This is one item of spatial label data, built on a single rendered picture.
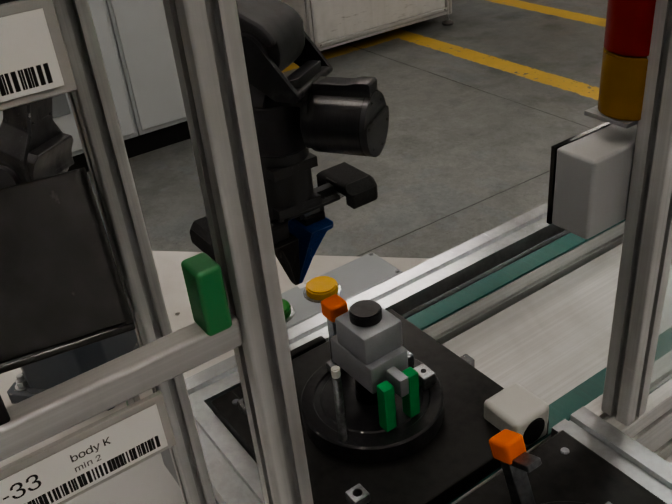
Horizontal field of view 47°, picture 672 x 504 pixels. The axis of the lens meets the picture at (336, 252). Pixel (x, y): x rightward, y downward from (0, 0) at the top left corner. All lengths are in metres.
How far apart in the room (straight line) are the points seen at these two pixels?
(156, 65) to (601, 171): 3.32
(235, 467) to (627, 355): 0.38
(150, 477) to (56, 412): 0.60
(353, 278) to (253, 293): 0.66
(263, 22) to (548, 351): 0.50
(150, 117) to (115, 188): 3.40
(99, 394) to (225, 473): 0.44
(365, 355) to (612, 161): 0.26
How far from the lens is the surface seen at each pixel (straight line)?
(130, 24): 3.75
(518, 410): 0.74
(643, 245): 0.67
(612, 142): 0.65
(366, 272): 0.98
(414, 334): 0.86
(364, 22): 5.05
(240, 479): 0.75
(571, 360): 0.92
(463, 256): 1.02
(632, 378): 0.75
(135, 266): 0.50
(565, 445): 0.75
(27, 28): 0.26
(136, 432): 0.33
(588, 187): 0.62
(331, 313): 0.73
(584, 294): 1.03
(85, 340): 0.35
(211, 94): 0.28
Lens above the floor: 1.50
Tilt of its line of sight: 32 degrees down
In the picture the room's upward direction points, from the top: 6 degrees counter-clockwise
